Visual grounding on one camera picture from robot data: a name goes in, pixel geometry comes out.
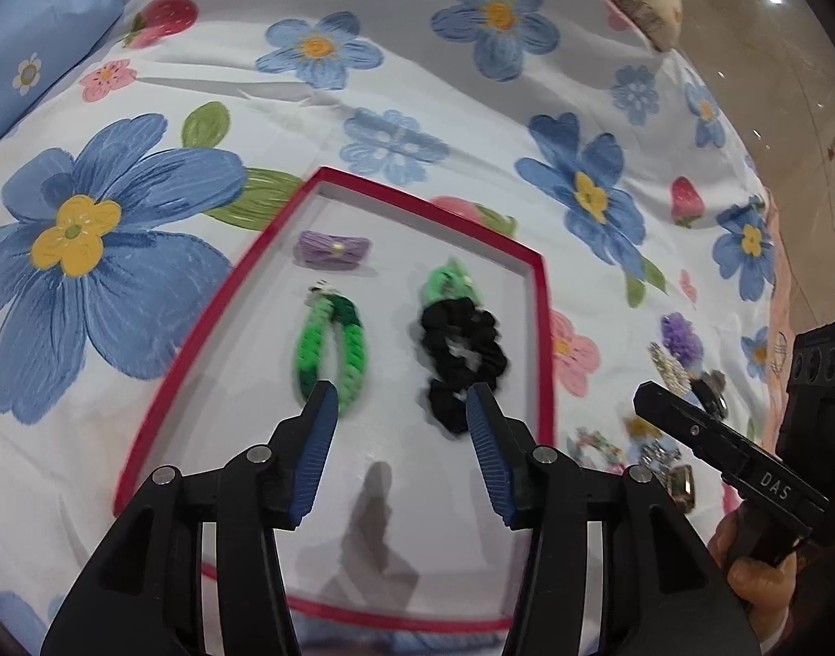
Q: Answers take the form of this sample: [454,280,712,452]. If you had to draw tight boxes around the colourful beaded bracelet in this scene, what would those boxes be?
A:
[566,425,624,474]

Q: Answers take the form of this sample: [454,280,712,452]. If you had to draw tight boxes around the blue flowered pillow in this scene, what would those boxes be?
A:
[0,0,159,158]

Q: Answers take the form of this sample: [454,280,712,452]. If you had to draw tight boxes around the black hair clip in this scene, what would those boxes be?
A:
[691,369,729,419]

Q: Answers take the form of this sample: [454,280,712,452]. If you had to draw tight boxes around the red shallow tray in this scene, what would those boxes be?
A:
[113,166,560,633]

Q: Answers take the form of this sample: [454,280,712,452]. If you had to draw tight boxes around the peach printed cloth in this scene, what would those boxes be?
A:
[762,188,811,452]

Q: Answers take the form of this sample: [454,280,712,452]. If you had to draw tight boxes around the person's right hand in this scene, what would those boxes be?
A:
[706,511,801,656]

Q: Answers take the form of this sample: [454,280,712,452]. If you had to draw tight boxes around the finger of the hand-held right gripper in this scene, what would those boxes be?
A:
[634,383,753,488]

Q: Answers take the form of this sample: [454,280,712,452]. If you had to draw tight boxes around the black scrunchie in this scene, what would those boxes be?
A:
[417,296,510,435]

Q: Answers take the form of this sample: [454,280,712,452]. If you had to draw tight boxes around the brown strap wristwatch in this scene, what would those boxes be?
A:
[665,463,700,515]

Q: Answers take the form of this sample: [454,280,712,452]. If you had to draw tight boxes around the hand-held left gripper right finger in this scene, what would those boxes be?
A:
[465,383,763,656]

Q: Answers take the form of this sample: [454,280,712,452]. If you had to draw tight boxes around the silver chain necklace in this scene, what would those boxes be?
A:
[637,443,681,474]

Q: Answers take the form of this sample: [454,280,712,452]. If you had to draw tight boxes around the floral printed bedsheet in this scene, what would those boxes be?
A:
[0,0,784,656]

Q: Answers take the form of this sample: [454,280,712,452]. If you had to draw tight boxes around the purple bow hair clip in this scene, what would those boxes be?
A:
[297,230,372,271]

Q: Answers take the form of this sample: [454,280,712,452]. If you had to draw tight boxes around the green braided bracelet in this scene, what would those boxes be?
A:
[292,279,369,418]

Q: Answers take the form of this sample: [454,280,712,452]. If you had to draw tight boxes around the pearl hair clip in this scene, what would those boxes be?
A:
[646,342,692,392]

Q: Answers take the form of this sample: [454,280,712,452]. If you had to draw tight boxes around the purple flower hair tie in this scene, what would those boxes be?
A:
[662,313,704,365]

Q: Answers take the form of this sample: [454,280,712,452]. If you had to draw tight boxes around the green scrunchie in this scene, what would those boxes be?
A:
[421,258,483,305]

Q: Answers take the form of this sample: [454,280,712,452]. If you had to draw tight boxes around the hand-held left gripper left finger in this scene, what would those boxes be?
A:
[40,380,340,656]

